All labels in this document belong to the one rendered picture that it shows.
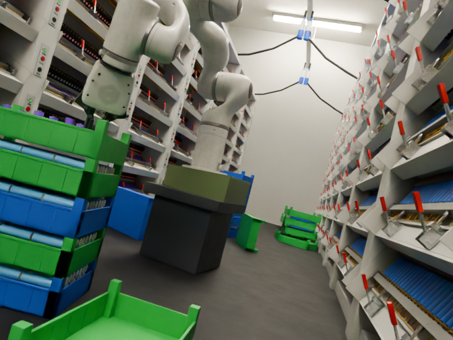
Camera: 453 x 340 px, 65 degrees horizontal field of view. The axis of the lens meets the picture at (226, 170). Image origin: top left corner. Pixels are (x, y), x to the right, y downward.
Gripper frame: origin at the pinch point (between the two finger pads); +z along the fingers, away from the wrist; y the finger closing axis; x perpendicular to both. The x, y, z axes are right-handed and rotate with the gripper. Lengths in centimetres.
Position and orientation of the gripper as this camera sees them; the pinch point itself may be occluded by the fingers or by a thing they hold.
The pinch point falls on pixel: (94, 125)
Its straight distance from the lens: 92.5
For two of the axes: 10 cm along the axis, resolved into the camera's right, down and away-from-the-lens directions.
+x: -3.5, -4.9, 8.0
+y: 8.3, 2.4, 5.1
